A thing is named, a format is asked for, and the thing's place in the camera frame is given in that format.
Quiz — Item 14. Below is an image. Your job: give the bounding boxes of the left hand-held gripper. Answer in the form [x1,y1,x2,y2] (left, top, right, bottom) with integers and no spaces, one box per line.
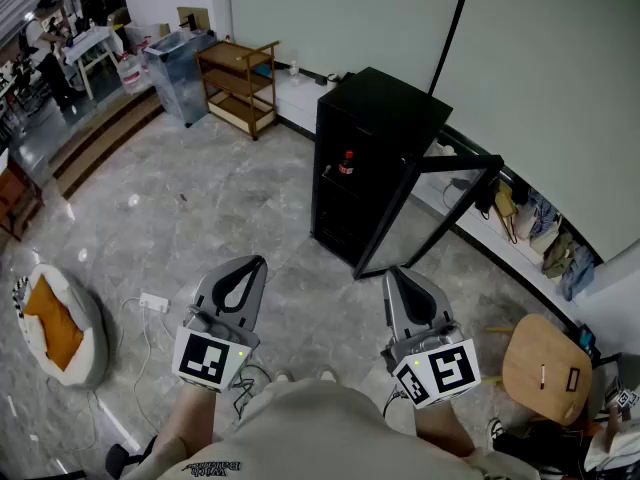
[171,255,269,395]

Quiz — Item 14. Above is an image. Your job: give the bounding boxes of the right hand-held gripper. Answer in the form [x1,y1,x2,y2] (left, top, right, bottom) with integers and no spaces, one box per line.
[380,266,483,410]

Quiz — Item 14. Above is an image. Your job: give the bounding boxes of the black mini fridge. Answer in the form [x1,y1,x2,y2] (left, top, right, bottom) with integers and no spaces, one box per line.
[309,66,505,280]

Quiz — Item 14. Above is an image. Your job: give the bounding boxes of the person's right forearm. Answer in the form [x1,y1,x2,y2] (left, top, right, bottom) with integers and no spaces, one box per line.
[413,398,476,460]

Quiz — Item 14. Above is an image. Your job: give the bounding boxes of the person's left forearm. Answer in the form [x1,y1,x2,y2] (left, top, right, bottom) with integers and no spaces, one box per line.
[158,381,222,462]

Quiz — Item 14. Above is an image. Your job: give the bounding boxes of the black glass fridge door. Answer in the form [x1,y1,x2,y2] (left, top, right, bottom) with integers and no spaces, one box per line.
[352,153,505,280]

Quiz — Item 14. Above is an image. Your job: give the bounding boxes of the white power strip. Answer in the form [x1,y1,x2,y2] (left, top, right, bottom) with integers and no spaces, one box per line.
[138,292,172,314]

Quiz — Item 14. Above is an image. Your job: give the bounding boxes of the round wooden stool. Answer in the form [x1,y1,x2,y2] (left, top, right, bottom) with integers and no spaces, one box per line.
[484,313,594,426]

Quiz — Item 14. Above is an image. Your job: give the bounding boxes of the black power adapter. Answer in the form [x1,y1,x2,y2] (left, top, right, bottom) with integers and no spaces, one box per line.
[441,177,470,210]

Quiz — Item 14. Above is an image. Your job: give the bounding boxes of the yellow bag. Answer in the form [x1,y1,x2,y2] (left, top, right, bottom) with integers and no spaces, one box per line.
[493,179,520,245]

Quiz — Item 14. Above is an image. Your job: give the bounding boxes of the black and white sneaker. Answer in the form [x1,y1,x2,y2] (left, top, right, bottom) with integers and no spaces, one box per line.
[486,417,505,450]

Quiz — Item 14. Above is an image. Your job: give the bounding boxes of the pile of clothes and bags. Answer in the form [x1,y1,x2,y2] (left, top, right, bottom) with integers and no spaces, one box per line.
[514,186,597,303]

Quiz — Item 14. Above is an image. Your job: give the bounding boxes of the orange cushion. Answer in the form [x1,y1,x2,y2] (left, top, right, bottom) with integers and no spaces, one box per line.
[21,273,86,373]

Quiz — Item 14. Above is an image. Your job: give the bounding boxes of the wooden steps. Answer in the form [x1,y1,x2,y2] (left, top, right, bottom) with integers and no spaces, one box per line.
[49,87,165,200]

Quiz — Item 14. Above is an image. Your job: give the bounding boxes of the black office chair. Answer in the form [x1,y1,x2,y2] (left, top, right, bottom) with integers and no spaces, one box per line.
[104,434,159,480]

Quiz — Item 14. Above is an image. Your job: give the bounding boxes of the wooden shelf cart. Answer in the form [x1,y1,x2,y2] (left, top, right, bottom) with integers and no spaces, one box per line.
[195,39,282,142]

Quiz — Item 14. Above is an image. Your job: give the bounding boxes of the brown wooden desk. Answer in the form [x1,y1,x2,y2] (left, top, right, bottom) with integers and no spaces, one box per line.
[0,149,46,243]

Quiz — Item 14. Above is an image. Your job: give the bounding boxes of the large water jug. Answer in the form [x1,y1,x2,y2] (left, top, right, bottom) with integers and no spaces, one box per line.
[115,51,152,96]

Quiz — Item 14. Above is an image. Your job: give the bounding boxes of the cardboard box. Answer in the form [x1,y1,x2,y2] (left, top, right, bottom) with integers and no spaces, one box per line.
[175,6,212,32]

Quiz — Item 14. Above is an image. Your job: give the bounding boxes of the white table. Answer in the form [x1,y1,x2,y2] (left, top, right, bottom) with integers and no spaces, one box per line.
[61,26,124,101]

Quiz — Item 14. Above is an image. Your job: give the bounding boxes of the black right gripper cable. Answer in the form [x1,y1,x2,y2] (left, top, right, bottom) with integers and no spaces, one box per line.
[381,384,402,418]

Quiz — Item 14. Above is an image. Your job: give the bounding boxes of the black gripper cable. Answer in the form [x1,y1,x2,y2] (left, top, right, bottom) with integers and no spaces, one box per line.
[230,363,274,420]
[381,384,402,418]

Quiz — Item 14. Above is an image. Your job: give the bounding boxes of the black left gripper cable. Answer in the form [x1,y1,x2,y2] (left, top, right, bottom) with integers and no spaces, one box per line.
[230,363,274,420]

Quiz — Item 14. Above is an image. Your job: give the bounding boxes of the white cable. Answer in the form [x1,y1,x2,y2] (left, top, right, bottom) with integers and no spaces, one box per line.
[118,296,169,438]

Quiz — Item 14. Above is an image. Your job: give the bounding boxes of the black wall cable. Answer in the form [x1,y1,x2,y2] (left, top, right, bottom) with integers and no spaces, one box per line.
[428,0,476,95]

